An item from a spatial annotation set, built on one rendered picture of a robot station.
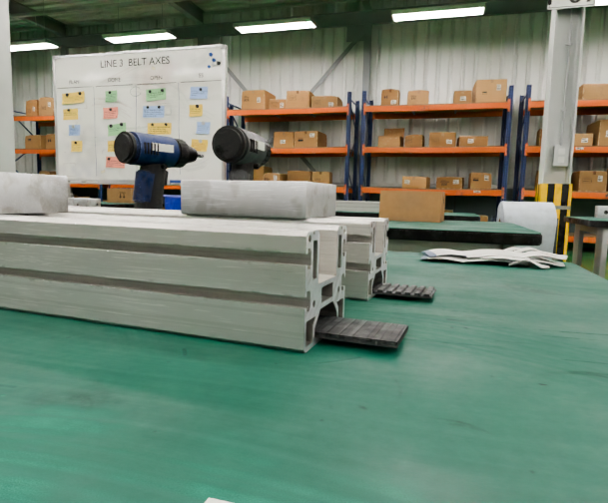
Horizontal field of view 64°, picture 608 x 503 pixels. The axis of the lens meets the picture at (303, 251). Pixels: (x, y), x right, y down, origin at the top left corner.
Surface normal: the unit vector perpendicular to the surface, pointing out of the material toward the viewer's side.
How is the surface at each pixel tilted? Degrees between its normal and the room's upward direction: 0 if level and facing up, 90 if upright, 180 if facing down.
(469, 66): 90
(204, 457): 0
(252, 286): 90
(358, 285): 90
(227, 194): 90
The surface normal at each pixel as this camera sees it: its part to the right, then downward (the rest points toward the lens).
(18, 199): 0.94, 0.06
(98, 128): -0.29, 0.10
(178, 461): 0.03, -0.99
